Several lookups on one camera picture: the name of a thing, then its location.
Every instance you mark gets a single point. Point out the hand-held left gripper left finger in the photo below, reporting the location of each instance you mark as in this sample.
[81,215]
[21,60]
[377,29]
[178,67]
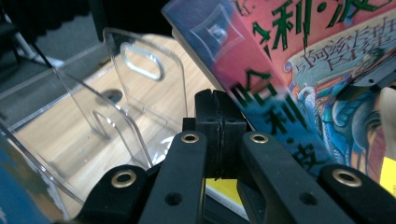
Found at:
[180,174]

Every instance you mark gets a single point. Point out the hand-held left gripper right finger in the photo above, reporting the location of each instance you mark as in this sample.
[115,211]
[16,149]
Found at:
[274,180]

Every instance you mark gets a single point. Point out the yellow book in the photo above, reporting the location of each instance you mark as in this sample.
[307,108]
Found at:
[224,189]

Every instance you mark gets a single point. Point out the clear acrylic book rack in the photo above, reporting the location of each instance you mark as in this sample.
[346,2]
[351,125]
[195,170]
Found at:
[124,124]

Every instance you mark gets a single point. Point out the red illustrated book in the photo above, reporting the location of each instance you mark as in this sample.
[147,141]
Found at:
[280,62]

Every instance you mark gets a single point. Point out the blue book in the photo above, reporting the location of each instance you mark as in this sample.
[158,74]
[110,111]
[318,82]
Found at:
[18,193]

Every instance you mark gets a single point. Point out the white desk frame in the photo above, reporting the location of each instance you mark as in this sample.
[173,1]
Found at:
[54,62]

